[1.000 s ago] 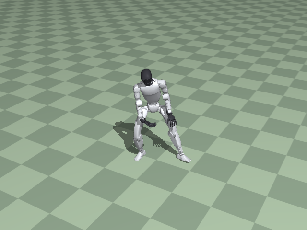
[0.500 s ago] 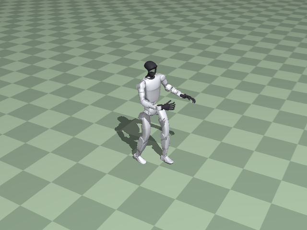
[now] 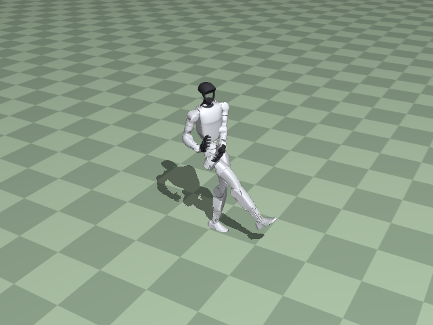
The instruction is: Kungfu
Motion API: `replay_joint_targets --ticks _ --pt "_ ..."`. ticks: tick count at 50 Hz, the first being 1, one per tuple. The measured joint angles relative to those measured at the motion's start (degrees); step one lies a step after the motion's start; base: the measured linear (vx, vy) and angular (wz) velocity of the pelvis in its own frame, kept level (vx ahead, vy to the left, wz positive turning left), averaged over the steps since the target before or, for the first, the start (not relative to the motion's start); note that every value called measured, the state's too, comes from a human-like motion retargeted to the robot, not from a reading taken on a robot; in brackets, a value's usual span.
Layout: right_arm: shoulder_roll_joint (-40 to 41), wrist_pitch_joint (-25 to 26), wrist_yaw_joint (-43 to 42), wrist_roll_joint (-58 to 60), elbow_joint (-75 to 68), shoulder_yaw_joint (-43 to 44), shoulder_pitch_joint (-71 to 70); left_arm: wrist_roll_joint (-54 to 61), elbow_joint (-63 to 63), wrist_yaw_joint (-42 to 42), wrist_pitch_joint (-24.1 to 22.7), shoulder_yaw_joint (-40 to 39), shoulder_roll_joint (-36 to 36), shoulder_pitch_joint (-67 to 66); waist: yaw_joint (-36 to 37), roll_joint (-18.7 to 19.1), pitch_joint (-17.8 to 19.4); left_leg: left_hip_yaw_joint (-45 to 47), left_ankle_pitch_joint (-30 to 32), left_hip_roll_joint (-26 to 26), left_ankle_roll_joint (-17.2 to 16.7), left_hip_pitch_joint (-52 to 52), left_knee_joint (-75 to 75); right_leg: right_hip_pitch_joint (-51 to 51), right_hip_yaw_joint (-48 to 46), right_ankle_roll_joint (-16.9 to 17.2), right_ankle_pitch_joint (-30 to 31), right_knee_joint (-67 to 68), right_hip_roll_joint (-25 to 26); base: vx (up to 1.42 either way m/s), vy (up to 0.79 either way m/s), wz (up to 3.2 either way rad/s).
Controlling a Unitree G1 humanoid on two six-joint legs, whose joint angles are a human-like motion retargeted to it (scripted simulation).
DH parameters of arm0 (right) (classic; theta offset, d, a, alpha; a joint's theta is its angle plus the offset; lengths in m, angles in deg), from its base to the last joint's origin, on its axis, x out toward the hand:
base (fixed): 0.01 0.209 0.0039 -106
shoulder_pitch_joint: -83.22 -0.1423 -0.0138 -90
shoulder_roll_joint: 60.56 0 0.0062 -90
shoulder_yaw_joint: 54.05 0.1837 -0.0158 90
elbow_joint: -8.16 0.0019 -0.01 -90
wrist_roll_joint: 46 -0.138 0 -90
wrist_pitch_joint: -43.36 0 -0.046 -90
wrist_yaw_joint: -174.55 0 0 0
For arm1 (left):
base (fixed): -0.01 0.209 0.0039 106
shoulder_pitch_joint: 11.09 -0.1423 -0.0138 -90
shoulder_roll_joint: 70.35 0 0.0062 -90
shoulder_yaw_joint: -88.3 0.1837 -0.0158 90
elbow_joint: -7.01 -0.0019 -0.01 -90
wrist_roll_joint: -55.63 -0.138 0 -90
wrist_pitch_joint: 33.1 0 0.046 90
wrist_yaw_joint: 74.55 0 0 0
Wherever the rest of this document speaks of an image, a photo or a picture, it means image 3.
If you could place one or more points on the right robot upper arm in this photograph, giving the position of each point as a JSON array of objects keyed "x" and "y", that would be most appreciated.
[{"x": 191, "y": 117}]

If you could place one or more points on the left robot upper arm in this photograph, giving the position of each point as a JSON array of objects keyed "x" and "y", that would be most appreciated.
[{"x": 225, "y": 109}]

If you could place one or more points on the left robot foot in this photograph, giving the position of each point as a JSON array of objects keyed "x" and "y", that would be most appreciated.
[{"x": 218, "y": 226}]

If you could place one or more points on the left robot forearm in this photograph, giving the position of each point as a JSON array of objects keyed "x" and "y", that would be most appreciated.
[{"x": 223, "y": 138}]

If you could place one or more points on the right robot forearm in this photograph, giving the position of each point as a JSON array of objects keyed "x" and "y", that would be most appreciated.
[{"x": 191, "y": 144}]

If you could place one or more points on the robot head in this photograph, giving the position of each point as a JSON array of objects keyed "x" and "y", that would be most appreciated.
[{"x": 206, "y": 88}]

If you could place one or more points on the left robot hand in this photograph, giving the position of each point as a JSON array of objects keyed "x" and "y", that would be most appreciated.
[{"x": 221, "y": 151}]

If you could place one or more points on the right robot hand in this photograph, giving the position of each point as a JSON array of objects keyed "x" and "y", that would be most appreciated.
[{"x": 204, "y": 143}]

